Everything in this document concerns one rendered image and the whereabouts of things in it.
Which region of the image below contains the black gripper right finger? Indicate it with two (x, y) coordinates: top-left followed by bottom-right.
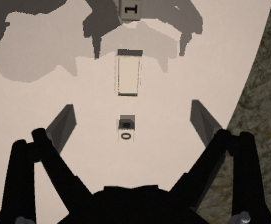
(145, 100), (271, 224)

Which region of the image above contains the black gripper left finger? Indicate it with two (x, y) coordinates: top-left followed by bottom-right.
(0, 104), (114, 224)

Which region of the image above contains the white calendar cube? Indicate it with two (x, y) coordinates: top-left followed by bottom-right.
(118, 122), (134, 143)
(120, 0), (142, 21)

